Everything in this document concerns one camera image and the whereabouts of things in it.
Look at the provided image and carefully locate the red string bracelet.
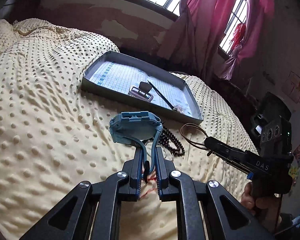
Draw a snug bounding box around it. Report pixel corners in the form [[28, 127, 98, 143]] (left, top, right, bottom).
[[140, 168, 158, 199]]

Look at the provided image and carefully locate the pink metal hair clip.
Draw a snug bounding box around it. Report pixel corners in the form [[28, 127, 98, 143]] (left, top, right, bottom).
[[128, 81, 154, 102]]

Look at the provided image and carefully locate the grey shallow tray box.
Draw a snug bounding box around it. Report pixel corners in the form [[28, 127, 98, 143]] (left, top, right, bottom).
[[81, 51, 203, 125]]

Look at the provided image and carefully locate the black bead necklace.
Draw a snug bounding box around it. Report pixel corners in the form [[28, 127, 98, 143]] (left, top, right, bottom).
[[157, 122, 186, 158]]

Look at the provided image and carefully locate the black hair stick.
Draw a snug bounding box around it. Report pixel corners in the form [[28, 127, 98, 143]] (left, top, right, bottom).
[[148, 81, 177, 111]]

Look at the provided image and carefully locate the person's right hand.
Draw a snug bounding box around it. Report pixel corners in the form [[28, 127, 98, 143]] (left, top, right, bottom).
[[241, 182, 282, 232]]

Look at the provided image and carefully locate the brown cord bracelet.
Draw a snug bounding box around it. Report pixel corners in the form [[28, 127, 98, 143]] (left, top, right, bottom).
[[180, 122, 211, 152]]

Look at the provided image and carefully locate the dark wooden headboard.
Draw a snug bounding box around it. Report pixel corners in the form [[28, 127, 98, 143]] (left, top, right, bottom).
[[0, 0, 41, 24]]

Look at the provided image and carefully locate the pink window curtain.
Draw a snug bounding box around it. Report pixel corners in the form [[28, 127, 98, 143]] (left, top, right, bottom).
[[157, 0, 274, 82]]

